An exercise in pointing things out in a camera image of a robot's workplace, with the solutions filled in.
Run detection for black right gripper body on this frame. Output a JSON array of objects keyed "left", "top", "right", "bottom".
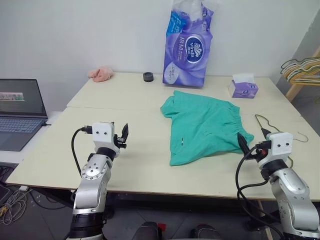
[{"left": 246, "top": 146, "right": 266, "bottom": 163}]

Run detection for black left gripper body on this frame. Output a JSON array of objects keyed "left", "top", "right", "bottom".
[{"left": 113, "top": 133, "right": 128, "bottom": 151}]

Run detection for green shorts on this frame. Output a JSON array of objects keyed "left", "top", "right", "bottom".
[{"left": 159, "top": 90, "right": 255, "bottom": 167}]

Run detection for purple tissue box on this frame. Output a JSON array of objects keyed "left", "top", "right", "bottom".
[{"left": 227, "top": 73, "right": 259, "bottom": 99}]

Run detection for wooden clothes rack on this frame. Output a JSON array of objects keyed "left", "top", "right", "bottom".
[{"left": 284, "top": 46, "right": 320, "bottom": 102}]

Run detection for black tape roll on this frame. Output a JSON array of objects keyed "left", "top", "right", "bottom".
[{"left": 142, "top": 71, "right": 155, "bottom": 84}]

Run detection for pink cloth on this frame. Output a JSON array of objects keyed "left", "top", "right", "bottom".
[{"left": 87, "top": 65, "right": 115, "bottom": 83}]

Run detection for dark rounded shape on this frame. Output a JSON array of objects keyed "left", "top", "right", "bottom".
[
  {"left": 190, "top": 223, "right": 221, "bottom": 240},
  {"left": 134, "top": 221, "right": 161, "bottom": 240}
]

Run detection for purple tissue roll pack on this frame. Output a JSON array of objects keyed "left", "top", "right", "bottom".
[{"left": 162, "top": 0, "right": 216, "bottom": 89}]

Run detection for grey laptop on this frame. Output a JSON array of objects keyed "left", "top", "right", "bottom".
[{"left": 0, "top": 78, "right": 49, "bottom": 152}]

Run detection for olive wire hanger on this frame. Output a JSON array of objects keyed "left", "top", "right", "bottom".
[{"left": 254, "top": 113, "right": 310, "bottom": 169}]

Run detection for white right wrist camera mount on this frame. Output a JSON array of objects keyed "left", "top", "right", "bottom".
[{"left": 257, "top": 131, "right": 294, "bottom": 166}]

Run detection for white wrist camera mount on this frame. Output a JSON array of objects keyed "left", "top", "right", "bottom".
[
  {"left": 257, "top": 131, "right": 294, "bottom": 166},
  {"left": 91, "top": 121, "right": 116, "bottom": 154}
]

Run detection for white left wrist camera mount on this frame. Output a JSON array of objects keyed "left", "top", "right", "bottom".
[{"left": 91, "top": 121, "right": 116, "bottom": 154}]

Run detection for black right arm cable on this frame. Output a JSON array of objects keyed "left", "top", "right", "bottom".
[{"left": 235, "top": 141, "right": 287, "bottom": 240}]

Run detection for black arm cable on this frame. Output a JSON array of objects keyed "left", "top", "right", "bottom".
[
  {"left": 235, "top": 141, "right": 287, "bottom": 240},
  {"left": 71, "top": 126, "right": 94, "bottom": 176}
]

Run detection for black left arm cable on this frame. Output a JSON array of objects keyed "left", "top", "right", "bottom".
[{"left": 71, "top": 126, "right": 94, "bottom": 176}]

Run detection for bunch of wire hangers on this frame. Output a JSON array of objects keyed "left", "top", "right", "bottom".
[{"left": 289, "top": 65, "right": 320, "bottom": 86}]

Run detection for dark green wire hanger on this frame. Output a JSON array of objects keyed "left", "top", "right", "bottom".
[{"left": 279, "top": 56, "right": 320, "bottom": 76}]

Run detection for white cable bundle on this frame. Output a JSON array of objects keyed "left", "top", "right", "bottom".
[{"left": 0, "top": 185, "right": 35, "bottom": 226}]

